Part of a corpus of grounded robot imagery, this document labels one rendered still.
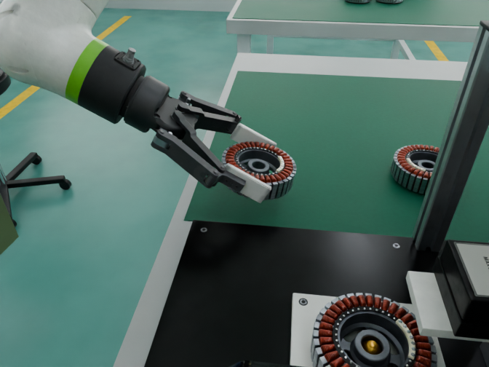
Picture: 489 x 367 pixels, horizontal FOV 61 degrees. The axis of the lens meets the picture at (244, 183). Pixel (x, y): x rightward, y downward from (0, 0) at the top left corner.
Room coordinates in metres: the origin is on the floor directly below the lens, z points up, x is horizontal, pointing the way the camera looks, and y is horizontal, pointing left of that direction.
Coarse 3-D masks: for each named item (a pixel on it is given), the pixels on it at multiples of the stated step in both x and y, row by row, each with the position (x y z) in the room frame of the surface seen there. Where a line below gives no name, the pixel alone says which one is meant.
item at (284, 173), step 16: (240, 144) 0.56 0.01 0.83; (256, 144) 0.56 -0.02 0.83; (224, 160) 0.51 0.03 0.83; (240, 160) 0.54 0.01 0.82; (256, 160) 0.53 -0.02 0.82; (272, 160) 0.54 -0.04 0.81; (288, 160) 0.53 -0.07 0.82; (256, 176) 0.48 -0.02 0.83; (272, 176) 0.48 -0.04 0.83; (288, 176) 0.49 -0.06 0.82; (272, 192) 0.47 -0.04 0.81
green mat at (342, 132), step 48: (240, 96) 0.92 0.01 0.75; (288, 96) 0.92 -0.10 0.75; (336, 96) 0.92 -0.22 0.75; (384, 96) 0.92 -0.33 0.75; (432, 96) 0.92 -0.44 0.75; (288, 144) 0.70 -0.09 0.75; (336, 144) 0.70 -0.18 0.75; (384, 144) 0.70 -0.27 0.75; (432, 144) 0.70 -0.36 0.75; (288, 192) 0.54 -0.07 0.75; (336, 192) 0.54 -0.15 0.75; (384, 192) 0.54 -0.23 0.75; (480, 192) 0.54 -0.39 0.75; (480, 240) 0.43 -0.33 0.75
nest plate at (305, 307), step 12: (300, 300) 0.30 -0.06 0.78; (312, 300) 0.30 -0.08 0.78; (324, 300) 0.30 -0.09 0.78; (300, 312) 0.28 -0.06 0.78; (312, 312) 0.28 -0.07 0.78; (408, 312) 0.28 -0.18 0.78; (300, 324) 0.27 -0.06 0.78; (312, 324) 0.27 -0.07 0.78; (300, 336) 0.26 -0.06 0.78; (348, 336) 0.26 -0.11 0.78; (432, 336) 0.26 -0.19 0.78; (300, 348) 0.24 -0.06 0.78; (300, 360) 0.23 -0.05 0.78
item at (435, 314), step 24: (456, 240) 0.25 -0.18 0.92; (456, 264) 0.23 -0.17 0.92; (480, 264) 0.23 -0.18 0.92; (408, 288) 0.24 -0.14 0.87; (432, 288) 0.24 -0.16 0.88; (456, 288) 0.21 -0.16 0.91; (480, 288) 0.20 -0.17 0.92; (432, 312) 0.21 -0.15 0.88; (456, 312) 0.20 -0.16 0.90; (480, 312) 0.19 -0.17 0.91; (456, 336) 0.19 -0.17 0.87; (480, 336) 0.19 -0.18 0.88
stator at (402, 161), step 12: (396, 156) 0.60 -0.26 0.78; (408, 156) 0.60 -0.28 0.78; (420, 156) 0.61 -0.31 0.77; (432, 156) 0.61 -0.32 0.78; (396, 168) 0.58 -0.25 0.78; (408, 168) 0.56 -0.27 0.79; (420, 168) 0.56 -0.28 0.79; (432, 168) 0.57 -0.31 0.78; (396, 180) 0.57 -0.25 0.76; (408, 180) 0.55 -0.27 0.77; (420, 180) 0.54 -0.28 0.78; (420, 192) 0.53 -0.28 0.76
